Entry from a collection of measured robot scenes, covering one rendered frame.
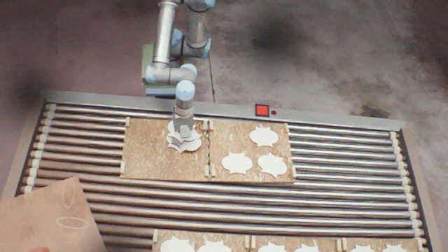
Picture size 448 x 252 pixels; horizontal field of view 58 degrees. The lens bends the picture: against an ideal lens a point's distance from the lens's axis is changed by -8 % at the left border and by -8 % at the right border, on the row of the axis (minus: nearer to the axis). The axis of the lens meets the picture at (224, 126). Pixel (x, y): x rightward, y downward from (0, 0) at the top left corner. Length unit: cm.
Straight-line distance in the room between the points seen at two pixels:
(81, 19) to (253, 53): 168
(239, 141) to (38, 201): 100
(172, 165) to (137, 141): 22
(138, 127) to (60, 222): 65
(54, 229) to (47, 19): 288
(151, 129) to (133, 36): 201
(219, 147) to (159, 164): 31
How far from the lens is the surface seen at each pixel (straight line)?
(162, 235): 190
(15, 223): 190
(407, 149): 248
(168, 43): 191
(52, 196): 192
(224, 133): 220
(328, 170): 224
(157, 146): 213
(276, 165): 213
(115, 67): 381
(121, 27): 419
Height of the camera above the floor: 269
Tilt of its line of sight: 52 degrees down
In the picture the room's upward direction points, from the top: 11 degrees clockwise
